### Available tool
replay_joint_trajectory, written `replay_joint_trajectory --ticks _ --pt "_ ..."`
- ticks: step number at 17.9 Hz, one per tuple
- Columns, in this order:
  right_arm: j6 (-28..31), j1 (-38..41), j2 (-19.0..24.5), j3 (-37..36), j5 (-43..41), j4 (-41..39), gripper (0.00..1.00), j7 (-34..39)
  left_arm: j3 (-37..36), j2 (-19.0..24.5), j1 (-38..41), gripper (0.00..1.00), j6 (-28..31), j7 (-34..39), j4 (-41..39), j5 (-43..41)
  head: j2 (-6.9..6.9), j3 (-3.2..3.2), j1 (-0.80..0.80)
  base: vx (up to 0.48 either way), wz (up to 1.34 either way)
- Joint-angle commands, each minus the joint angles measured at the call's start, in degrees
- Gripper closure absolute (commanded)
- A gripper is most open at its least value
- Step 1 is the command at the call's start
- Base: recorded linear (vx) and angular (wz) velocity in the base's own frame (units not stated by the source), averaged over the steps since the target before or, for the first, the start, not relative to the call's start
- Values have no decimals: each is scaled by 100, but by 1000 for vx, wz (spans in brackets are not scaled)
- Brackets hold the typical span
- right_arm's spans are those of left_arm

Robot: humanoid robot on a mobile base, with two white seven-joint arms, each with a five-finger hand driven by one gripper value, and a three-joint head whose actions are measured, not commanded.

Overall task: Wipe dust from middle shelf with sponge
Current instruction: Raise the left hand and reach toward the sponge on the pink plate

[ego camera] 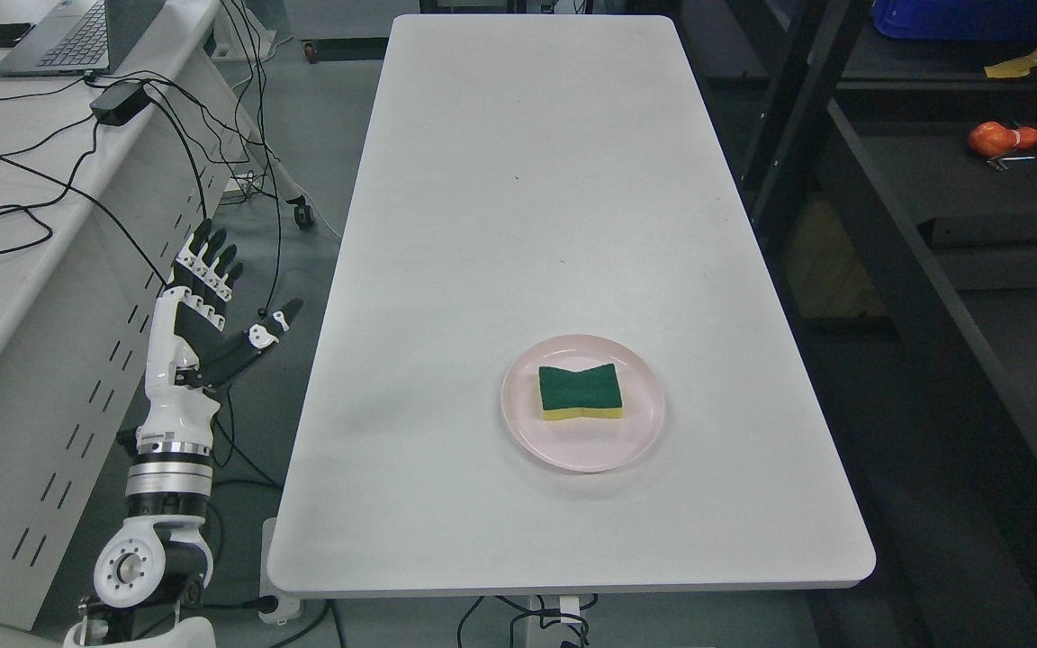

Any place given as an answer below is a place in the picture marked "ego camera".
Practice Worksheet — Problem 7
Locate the black metal rack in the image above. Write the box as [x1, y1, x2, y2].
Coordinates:
[726, 0, 1037, 648]

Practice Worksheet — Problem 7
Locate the grey laptop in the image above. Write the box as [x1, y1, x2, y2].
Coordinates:
[0, 1, 165, 77]

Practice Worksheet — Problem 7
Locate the black power adapter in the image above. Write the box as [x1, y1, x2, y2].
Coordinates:
[90, 79, 149, 126]

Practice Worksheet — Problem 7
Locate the green yellow sponge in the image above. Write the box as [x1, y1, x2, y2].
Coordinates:
[537, 364, 623, 421]

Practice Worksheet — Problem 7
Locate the black looped cable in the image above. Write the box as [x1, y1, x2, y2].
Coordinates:
[0, 205, 54, 260]

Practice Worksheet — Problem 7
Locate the white power strip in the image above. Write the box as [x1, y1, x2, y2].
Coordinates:
[257, 517, 304, 626]

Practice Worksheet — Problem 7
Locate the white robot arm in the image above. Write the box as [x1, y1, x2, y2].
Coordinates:
[62, 429, 217, 647]

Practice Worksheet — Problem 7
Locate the orange toy on shelf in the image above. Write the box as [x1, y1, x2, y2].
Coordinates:
[968, 121, 1037, 158]

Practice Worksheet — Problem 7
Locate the pink round plate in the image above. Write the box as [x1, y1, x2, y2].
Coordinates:
[501, 335, 666, 474]

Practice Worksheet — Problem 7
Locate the blue plastic bin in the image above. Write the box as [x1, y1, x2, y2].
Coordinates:
[871, 1, 1037, 41]

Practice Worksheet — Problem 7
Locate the white side desk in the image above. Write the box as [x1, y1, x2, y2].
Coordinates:
[0, 1, 236, 632]

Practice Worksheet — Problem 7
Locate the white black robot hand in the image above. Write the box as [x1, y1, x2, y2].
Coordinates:
[135, 219, 303, 453]

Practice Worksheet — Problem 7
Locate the yellow tape strip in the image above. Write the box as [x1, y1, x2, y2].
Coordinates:
[984, 46, 1037, 79]

